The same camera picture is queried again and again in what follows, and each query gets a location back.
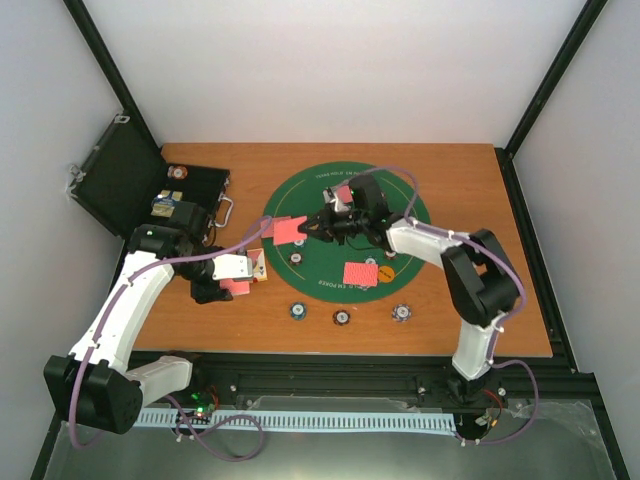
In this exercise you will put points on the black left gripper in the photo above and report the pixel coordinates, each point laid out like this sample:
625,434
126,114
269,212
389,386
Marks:
205,294

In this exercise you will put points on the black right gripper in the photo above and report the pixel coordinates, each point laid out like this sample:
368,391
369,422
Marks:
324,223

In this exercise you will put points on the red card seat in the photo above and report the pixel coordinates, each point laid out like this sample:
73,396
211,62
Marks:
344,194
286,231

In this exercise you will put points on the blue 50 chip stack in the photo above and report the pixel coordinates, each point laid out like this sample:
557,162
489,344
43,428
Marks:
298,311

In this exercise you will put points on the purple white chip stack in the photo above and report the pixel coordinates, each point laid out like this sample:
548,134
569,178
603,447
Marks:
401,313

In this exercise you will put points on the brown 100 chip stack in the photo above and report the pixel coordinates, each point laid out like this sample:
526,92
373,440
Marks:
341,317

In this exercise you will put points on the red playing card deck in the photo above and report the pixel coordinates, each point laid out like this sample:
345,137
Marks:
236,288

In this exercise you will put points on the orange big blind button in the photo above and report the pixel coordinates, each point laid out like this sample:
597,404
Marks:
386,274

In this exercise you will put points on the single red playing card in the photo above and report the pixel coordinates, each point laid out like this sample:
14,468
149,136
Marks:
268,226

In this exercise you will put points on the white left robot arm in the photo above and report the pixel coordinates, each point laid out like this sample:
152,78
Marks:
93,385

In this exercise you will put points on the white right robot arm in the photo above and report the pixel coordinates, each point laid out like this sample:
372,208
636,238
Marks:
484,288

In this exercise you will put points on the round green poker mat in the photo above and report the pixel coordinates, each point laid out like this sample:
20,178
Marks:
320,275

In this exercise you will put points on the yellow playing card box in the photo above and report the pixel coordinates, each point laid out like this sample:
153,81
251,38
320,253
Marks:
258,261

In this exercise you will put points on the blue chips in case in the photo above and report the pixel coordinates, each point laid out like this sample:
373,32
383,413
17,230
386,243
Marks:
164,203

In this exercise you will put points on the brown chips in case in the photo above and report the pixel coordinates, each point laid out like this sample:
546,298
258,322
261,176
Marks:
177,172

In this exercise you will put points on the black poker chip case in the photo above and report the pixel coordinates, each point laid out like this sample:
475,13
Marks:
122,174

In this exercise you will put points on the silver case handle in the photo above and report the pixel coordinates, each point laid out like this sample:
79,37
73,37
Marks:
224,211

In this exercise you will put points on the light blue cable duct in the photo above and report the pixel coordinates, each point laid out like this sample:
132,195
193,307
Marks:
306,421

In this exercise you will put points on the black aluminium frame rail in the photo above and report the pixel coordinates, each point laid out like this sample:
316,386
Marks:
235,379

